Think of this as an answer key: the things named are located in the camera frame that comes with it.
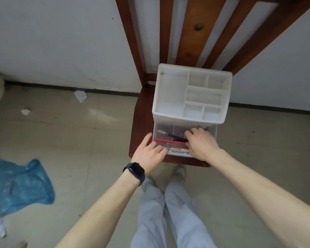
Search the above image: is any person's right hand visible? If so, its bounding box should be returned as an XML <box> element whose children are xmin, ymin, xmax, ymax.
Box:
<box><xmin>184</xmin><ymin>127</ymin><xmax>221</xmax><ymax>163</ymax></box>

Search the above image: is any person's left hand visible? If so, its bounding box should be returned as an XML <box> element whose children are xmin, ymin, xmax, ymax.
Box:
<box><xmin>131</xmin><ymin>133</ymin><xmax>169</xmax><ymax>176</ymax></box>

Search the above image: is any red makeup pencil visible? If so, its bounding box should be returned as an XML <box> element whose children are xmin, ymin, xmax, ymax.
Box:
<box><xmin>154</xmin><ymin>138</ymin><xmax>189</xmax><ymax>145</ymax></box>

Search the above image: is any long black makeup pencil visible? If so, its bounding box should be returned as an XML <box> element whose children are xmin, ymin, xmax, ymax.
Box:
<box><xmin>167</xmin><ymin>134</ymin><xmax>189</xmax><ymax>143</ymax></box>

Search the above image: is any white plastic drawer organizer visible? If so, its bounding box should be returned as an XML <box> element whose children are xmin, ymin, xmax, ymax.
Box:
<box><xmin>152</xmin><ymin>63</ymin><xmax>233</xmax><ymax>126</ymax></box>

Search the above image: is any person's right forearm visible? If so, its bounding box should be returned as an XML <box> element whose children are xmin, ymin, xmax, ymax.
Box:
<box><xmin>205</xmin><ymin>149</ymin><xmax>310</xmax><ymax>248</ymax></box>

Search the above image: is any person's left forearm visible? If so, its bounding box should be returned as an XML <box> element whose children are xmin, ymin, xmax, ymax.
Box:
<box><xmin>55</xmin><ymin>175</ymin><xmax>143</xmax><ymax>248</ymax></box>

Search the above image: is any black smartwatch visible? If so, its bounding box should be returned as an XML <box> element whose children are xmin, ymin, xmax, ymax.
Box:
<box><xmin>123</xmin><ymin>162</ymin><xmax>146</xmax><ymax>187</ymax></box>

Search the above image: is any white shoe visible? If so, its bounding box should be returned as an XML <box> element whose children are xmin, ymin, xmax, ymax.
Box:
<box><xmin>172</xmin><ymin>165</ymin><xmax>186</xmax><ymax>179</ymax></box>
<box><xmin>144</xmin><ymin>175</ymin><xmax>156</xmax><ymax>189</ymax></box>

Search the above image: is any brown wooden chair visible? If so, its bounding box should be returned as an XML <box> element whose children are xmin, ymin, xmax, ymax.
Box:
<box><xmin>115</xmin><ymin>0</ymin><xmax>310</xmax><ymax>168</ymax></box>

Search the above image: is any blue plastic object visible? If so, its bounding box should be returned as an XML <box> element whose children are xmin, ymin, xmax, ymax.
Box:
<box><xmin>0</xmin><ymin>155</ymin><xmax>55</xmax><ymax>219</ymax></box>

